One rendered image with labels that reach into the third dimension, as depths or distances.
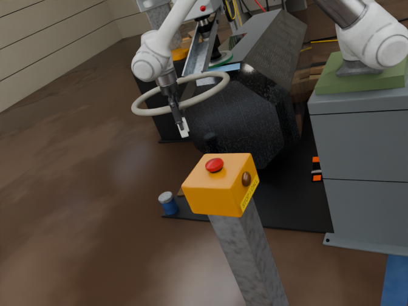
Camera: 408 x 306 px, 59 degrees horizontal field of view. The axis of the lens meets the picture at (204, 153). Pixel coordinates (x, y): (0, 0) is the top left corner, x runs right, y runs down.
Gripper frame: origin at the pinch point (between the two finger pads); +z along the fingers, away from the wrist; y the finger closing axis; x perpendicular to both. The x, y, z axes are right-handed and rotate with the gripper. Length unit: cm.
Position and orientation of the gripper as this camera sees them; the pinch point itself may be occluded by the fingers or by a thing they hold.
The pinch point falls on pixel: (183, 127)
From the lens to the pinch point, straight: 157.6
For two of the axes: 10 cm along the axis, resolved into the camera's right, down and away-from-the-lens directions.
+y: 0.2, -4.5, 9.0
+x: -9.6, 2.5, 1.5
